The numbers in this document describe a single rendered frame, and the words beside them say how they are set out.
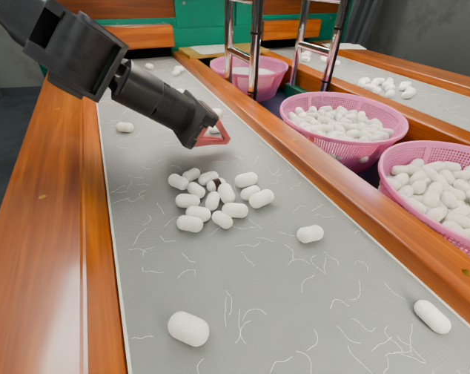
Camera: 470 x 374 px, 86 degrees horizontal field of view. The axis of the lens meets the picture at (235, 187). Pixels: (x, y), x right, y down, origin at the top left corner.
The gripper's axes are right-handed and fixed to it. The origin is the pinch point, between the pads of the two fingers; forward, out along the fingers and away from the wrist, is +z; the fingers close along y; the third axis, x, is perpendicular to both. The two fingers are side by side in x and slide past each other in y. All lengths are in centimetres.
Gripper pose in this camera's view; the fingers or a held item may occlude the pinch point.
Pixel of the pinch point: (224, 139)
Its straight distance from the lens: 47.6
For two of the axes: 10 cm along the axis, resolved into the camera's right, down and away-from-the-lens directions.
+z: 6.8, 2.7, 6.8
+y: -4.4, -5.8, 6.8
